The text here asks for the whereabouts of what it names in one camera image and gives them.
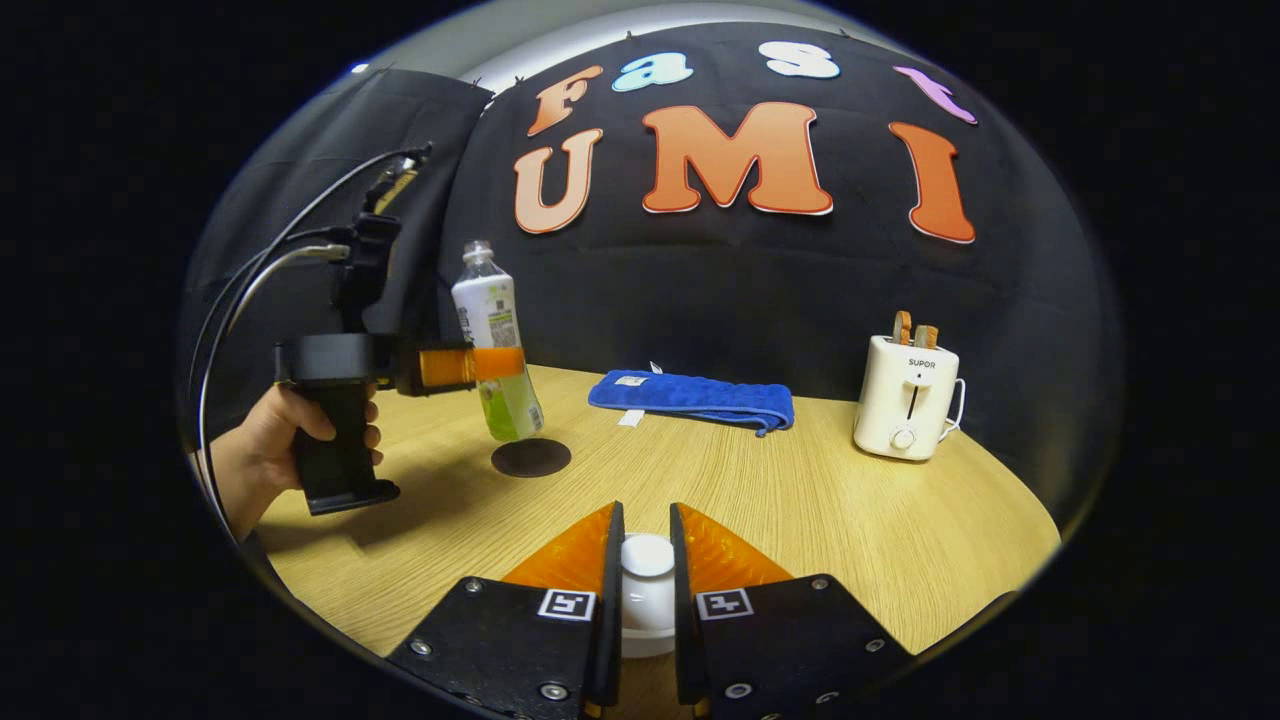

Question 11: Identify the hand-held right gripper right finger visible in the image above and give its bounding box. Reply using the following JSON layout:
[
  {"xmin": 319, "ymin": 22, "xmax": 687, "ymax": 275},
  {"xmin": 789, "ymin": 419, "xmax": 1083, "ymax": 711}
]
[{"xmin": 668, "ymin": 502, "xmax": 916, "ymax": 720}]

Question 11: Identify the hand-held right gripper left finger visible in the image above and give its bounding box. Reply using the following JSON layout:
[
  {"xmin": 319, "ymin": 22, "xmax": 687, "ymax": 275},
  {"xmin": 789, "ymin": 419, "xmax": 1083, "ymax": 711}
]
[{"xmin": 385, "ymin": 500, "xmax": 626, "ymax": 720}]

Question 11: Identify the white green water bottle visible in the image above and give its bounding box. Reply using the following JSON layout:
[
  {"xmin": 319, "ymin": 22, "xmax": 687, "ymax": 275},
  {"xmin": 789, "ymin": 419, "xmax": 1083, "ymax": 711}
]
[{"xmin": 451, "ymin": 240, "xmax": 546, "ymax": 443}]

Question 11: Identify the dark round coaster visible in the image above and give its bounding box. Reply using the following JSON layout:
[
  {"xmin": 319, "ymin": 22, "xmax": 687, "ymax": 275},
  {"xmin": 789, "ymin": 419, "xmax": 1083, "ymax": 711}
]
[{"xmin": 490, "ymin": 437, "xmax": 573, "ymax": 478}]

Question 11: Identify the blue towel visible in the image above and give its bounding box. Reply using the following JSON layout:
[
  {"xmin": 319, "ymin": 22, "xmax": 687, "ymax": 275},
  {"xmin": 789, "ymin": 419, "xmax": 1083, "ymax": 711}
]
[{"xmin": 587, "ymin": 369, "xmax": 796, "ymax": 438}]

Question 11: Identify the black backdrop cloth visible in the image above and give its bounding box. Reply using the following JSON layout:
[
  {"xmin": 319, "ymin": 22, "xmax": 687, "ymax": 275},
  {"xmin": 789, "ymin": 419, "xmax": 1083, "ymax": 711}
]
[{"xmin": 180, "ymin": 22, "xmax": 1126, "ymax": 521}]

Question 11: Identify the cream toaster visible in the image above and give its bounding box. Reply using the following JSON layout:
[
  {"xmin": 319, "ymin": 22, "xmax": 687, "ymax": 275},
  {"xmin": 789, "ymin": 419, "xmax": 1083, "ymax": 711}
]
[{"xmin": 853, "ymin": 335, "xmax": 961, "ymax": 462}]

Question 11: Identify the grey cable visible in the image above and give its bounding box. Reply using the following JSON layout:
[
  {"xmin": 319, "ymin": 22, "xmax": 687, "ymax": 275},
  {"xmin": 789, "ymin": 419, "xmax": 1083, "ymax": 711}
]
[{"xmin": 196, "ymin": 243, "xmax": 353, "ymax": 521}]

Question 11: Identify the black cable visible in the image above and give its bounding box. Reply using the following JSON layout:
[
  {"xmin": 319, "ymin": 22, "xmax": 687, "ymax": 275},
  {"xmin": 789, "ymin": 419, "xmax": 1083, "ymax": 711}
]
[
  {"xmin": 205, "ymin": 226, "xmax": 353, "ymax": 331},
  {"xmin": 186, "ymin": 145, "xmax": 431, "ymax": 401}
]

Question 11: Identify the white toaster cable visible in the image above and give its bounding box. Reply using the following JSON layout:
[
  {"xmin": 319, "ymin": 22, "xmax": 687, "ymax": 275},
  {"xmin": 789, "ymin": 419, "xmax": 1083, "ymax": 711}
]
[{"xmin": 935, "ymin": 378, "xmax": 968, "ymax": 443}]

